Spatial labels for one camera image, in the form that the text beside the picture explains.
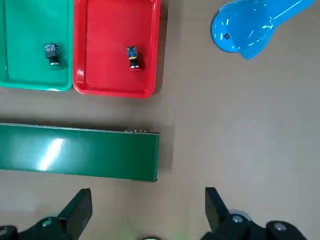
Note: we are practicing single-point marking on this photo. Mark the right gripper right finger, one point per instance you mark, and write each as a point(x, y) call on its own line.
point(225, 220)

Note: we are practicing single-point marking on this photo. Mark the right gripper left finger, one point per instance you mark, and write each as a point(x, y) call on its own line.
point(62, 220)

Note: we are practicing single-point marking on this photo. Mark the green plastic tray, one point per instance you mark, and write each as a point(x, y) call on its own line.
point(32, 25)

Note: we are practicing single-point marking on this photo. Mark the green conveyor belt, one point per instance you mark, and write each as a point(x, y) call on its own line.
point(87, 155)

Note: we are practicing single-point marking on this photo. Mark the red plastic tray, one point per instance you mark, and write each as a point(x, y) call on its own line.
point(112, 25)

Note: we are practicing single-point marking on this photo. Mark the blue desk lamp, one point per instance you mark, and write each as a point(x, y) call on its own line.
point(240, 27)

